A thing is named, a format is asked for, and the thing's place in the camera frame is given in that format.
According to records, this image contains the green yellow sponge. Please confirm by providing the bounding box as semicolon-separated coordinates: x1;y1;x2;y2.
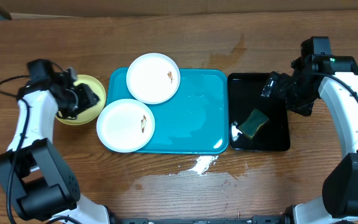
238;109;269;139

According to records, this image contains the yellow-green plate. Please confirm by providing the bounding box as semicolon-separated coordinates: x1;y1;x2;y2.
56;75;106;126

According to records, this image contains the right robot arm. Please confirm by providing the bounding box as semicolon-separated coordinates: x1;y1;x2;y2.
262;55;358;223

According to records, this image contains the white plate top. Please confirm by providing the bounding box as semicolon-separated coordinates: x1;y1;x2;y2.
126;53;181;105

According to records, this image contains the white plate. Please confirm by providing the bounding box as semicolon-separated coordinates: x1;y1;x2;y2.
126;53;181;105
96;99;155;153

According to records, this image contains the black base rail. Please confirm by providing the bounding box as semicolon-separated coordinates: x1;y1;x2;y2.
120;215;291;224

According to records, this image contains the teal plastic tray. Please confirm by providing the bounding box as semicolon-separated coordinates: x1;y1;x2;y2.
106;67;230;155

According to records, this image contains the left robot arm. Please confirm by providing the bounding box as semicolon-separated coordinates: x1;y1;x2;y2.
0;72;120;223

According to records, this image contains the black plastic tray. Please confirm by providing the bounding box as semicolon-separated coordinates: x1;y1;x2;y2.
227;73;290;152

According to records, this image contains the white plate lower left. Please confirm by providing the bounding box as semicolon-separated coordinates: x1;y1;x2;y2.
96;99;155;153

